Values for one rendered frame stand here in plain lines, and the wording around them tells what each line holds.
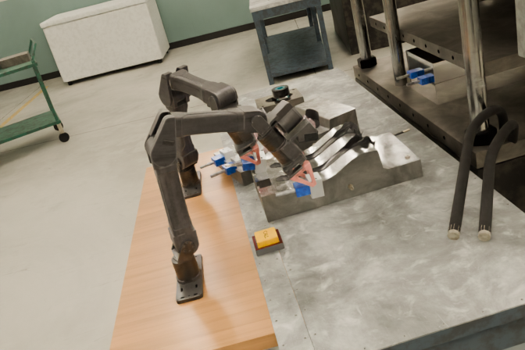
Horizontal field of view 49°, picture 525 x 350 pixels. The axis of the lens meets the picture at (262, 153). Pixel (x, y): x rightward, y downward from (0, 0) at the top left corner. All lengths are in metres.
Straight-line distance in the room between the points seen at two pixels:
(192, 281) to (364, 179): 0.60
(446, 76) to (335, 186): 0.83
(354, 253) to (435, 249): 0.20
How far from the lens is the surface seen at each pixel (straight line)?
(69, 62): 8.62
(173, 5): 9.01
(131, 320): 1.55
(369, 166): 1.75
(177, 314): 1.50
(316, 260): 1.52
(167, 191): 1.45
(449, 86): 2.39
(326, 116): 2.12
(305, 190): 1.58
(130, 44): 8.34
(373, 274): 1.44
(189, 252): 1.52
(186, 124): 1.41
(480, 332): 1.36
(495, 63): 2.02
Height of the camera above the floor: 1.66
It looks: 23 degrees down
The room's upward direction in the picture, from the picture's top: 15 degrees counter-clockwise
